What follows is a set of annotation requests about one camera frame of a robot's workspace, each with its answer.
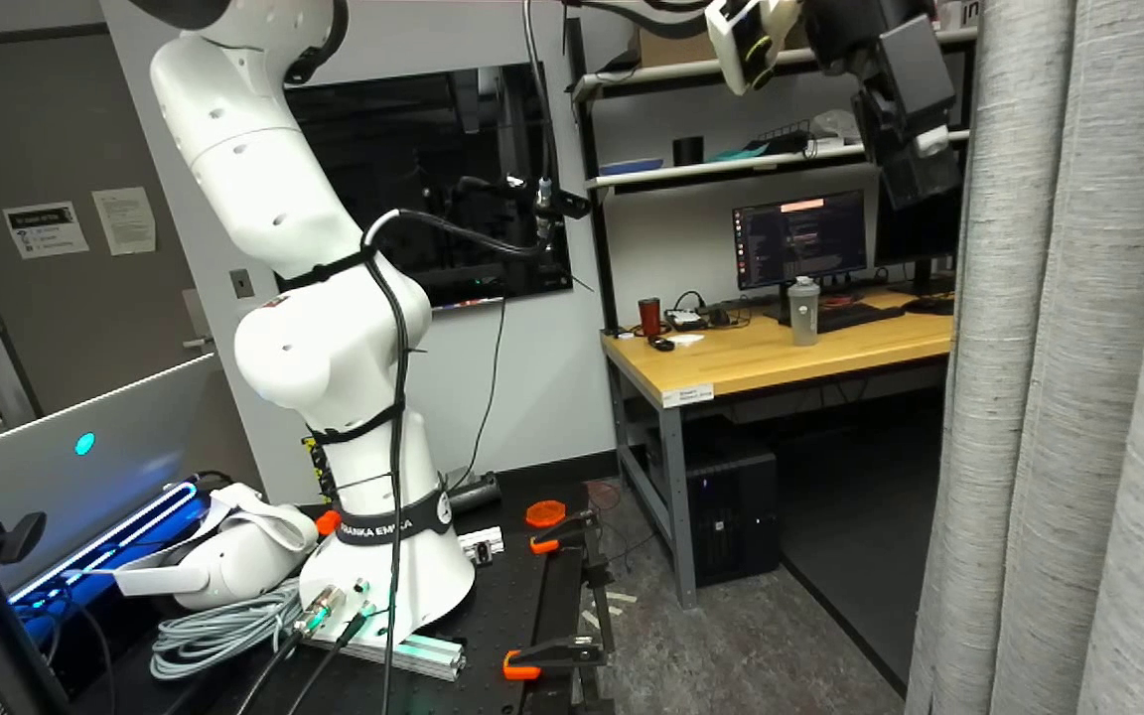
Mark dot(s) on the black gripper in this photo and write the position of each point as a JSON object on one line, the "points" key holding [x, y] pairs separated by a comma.
{"points": [[903, 89]]}

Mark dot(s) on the grey fabric curtain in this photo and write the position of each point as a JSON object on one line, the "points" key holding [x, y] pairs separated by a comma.
{"points": [[1040, 369]]}

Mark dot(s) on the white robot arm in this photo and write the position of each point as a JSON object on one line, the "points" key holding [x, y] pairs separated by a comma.
{"points": [[335, 342]]}

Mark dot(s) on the computer monitor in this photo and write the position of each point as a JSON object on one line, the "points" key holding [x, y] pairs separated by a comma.
{"points": [[797, 235]]}

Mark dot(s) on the grey metal bottle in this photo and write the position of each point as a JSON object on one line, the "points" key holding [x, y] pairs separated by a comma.
{"points": [[803, 310]]}

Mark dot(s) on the metal shelf rack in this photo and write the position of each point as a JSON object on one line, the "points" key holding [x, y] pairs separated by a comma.
{"points": [[670, 154]]}

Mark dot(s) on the dark red cup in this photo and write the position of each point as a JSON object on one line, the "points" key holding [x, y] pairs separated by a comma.
{"points": [[654, 321]]}

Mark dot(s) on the black computer tower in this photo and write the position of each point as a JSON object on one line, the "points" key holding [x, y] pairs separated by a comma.
{"points": [[733, 518]]}

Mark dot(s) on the orange black clamp rear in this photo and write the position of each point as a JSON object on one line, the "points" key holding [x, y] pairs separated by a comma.
{"points": [[556, 529]]}

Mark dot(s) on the orange black clamp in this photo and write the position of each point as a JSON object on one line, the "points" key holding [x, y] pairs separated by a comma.
{"points": [[556, 657], [556, 529]]}

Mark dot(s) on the orange black clamp front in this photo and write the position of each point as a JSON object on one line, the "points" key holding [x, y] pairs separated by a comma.
{"points": [[556, 657]]}

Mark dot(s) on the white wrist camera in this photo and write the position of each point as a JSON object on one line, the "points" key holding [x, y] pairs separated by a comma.
{"points": [[748, 36]]}

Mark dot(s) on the black wall screen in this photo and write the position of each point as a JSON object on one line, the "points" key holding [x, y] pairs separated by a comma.
{"points": [[460, 146]]}

